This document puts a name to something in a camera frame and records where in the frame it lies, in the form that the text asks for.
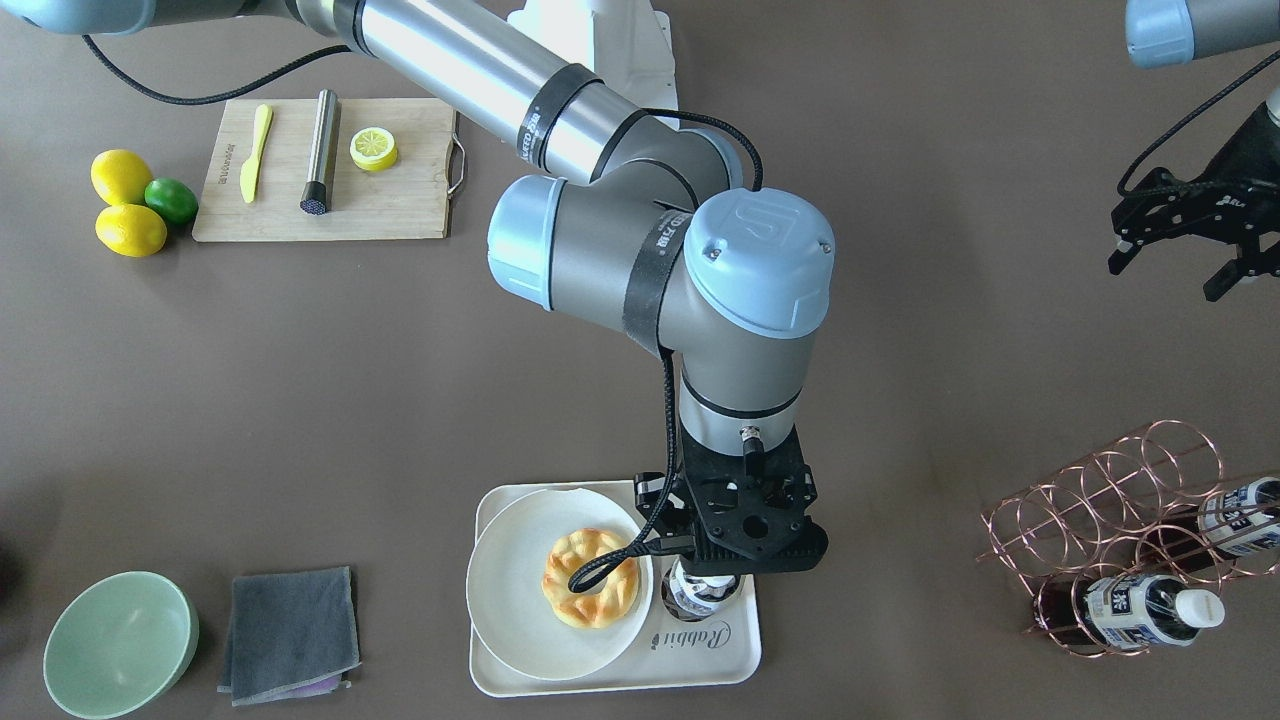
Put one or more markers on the wooden cutting board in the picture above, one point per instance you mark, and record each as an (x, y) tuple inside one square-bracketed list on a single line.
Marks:
[(406, 202)]

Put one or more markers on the tea bottle far rack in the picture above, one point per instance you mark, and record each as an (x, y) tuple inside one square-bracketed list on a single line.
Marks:
[(1224, 526)]

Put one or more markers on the yellow lemon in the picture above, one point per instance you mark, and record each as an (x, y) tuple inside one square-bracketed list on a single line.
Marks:
[(120, 177), (131, 230)]

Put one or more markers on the cream rectangular tray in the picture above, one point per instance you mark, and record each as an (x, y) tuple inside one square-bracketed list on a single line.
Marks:
[(667, 653)]

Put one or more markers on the cream round plate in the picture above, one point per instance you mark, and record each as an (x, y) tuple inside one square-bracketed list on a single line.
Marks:
[(503, 586)]

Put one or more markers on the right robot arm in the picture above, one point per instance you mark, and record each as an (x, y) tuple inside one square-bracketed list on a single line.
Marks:
[(629, 224)]

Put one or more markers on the steel cylinder muddler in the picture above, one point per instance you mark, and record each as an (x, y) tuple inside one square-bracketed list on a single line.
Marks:
[(317, 189)]

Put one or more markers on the yellow plastic knife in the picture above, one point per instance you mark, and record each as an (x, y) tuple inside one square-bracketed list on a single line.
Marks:
[(249, 173)]

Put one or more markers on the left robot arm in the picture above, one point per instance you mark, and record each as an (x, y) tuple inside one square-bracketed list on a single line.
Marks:
[(1164, 33)]

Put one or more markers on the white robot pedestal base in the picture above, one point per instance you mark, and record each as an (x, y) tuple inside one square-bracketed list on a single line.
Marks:
[(627, 43)]

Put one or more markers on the lemon half slice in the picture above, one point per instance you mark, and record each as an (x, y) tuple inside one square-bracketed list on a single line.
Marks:
[(373, 149)]

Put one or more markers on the tea bottle near rack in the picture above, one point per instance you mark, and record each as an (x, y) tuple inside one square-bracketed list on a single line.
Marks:
[(1127, 613)]

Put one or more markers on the green bowl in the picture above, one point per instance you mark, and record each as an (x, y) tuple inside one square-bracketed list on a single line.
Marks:
[(119, 645)]

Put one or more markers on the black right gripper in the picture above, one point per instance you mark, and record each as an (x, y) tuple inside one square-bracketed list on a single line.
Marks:
[(651, 493)]

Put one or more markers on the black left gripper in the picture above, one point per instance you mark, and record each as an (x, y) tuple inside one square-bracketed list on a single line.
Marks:
[(1253, 150)]

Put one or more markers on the grey folded cloth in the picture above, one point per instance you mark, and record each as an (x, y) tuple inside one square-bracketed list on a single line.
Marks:
[(290, 635)]

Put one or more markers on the green lime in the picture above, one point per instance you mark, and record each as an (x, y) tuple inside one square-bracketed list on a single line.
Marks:
[(173, 200)]

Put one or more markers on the copper wire bottle rack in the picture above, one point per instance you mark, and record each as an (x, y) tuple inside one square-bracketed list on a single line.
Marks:
[(1092, 518)]

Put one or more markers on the tea bottle rack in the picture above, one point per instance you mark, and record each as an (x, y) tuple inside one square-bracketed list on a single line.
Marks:
[(1224, 526), (1127, 613)]

